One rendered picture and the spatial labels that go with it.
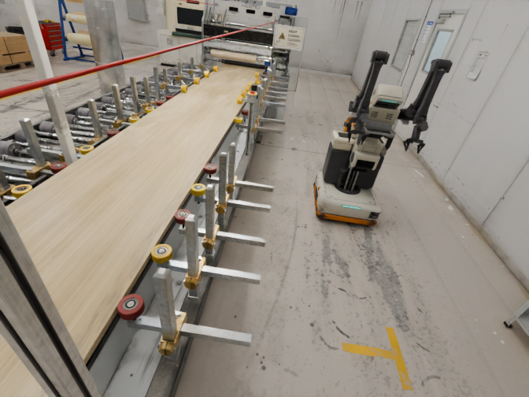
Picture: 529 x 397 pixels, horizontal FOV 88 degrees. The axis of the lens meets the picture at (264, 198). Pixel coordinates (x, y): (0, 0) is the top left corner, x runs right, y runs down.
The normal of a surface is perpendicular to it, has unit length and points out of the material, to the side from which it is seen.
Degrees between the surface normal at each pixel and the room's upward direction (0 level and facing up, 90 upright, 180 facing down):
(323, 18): 90
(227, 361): 0
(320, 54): 90
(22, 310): 90
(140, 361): 0
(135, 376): 0
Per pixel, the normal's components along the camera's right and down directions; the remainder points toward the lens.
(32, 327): 0.99, 0.15
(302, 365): 0.11, -0.82
